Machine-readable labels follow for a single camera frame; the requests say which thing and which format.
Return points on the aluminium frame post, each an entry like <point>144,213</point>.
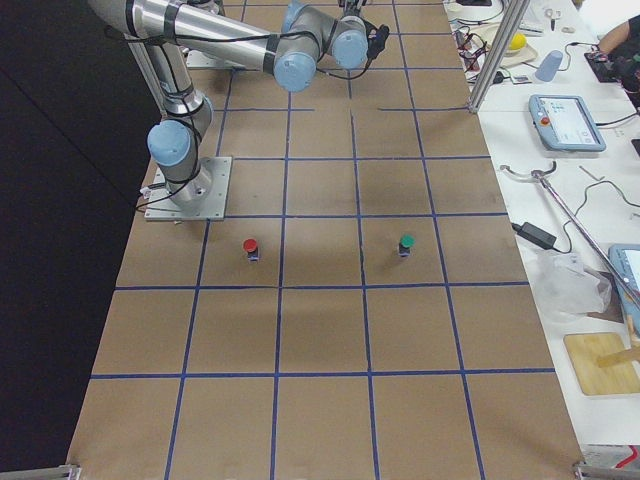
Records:
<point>513,14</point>

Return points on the beige square tray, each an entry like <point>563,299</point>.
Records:
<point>527,54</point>

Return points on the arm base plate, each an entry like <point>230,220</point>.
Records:
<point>204,198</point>

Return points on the clear plastic bag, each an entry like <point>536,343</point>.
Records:
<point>564,284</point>

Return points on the yellow lemon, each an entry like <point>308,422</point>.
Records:
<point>517,43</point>

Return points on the blue teach pendant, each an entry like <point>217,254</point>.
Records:
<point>564,123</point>
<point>625,258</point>

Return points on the translucent blue cup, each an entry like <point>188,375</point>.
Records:
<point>549,67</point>

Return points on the wooden cutting board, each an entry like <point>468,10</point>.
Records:
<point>602,365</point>

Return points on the red push button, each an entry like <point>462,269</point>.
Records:
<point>251,249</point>

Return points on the black power adapter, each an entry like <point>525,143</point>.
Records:
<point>535,235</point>

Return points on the metal reaching cane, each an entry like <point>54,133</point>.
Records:
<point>541,176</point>

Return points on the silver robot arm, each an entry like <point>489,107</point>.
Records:
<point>160,34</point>

